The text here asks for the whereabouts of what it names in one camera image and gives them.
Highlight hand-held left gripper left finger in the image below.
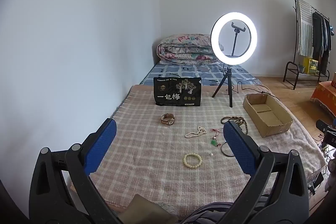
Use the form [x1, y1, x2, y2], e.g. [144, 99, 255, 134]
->
[29, 118, 124, 224]

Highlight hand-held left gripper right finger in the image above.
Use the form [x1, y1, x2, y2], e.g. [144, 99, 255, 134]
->
[223, 120, 310, 224]

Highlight thin metal bangle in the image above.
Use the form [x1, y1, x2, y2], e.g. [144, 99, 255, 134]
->
[220, 141, 235, 157]

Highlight green jade pendant red cord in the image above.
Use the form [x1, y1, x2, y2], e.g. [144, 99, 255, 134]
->
[209, 128, 224, 147]

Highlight wooden bead necklace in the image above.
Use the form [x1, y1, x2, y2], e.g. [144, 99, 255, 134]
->
[220, 115, 249, 133]

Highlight cardboard box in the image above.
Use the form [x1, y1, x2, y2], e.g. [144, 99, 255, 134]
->
[242, 93, 293, 138]

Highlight pearl necklace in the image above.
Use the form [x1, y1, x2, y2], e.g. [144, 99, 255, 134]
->
[184, 126, 207, 139]

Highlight cream bead bracelet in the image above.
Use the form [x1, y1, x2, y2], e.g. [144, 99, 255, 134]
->
[183, 153, 203, 169]

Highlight brown strap wristwatch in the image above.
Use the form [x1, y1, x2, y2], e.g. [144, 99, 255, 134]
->
[161, 113, 176, 126]

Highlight orange box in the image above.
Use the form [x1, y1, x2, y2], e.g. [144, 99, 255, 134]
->
[310, 81, 336, 118]

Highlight pink checked blanket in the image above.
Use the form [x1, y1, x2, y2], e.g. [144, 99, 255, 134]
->
[89, 84, 328, 214]

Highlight black tripod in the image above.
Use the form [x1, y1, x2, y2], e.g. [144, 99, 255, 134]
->
[212, 66, 235, 108]

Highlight yellow box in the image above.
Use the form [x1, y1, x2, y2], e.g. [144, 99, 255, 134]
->
[303, 57, 319, 75]

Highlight tan cloth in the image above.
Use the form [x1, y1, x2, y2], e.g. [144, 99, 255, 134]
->
[123, 194, 179, 224]

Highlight black snack bag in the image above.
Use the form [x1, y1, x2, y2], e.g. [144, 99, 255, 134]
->
[153, 77, 202, 106]

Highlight blue patterned bed sheet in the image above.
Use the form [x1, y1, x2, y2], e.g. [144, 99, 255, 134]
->
[139, 61, 263, 87]

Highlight dark hanging clothes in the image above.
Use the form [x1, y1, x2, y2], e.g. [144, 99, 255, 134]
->
[312, 11, 332, 67]

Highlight striped towel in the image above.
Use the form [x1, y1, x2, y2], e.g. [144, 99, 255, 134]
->
[297, 0, 314, 56]

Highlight black metal clothes rack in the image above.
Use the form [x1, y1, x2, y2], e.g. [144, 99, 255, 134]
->
[283, 0, 332, 90]

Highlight folded floral quilt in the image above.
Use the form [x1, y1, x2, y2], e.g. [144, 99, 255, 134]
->
[157, 34, 224, 65]

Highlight black phone holder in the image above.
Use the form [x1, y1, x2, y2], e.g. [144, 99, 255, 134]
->
[230, 21, 246, 57]

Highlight black ring light cable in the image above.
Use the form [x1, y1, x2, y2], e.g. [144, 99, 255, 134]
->
[223, 63, 271, 95]

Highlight white ring light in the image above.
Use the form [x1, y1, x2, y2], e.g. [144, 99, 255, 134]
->
[211, 12, 258, 67]

